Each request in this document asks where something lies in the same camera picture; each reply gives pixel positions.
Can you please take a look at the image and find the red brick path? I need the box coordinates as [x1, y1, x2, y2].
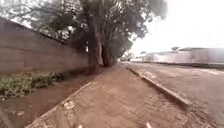
[26, 63, 214, 128]

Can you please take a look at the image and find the grey concrete kerb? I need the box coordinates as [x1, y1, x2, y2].
[125, 65, 193, 108]

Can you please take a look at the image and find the large tree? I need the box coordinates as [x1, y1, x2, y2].
[99, 0, 169, 68]
[19, 0, 109, 74]

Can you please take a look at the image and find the long pale wall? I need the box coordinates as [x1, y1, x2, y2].
[130, 46, 224, 66]

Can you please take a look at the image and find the patch of low green plants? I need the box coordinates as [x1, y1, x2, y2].
[0, 71, 66, 100]

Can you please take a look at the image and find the dark roadside verge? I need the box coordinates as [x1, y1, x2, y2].
[141, 61, 224, 70]

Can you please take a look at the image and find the bare brown dirt strip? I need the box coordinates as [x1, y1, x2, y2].
[0, 66, 105, 128]

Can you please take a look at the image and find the pale stone path edging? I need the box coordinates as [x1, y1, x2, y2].
[25, 70, 108, 128]

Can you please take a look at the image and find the grey paved road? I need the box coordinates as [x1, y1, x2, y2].
[120, 61, 224, 128]

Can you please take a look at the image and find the long brown boundary wall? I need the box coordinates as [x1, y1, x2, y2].
[0, 16, 90, 76]

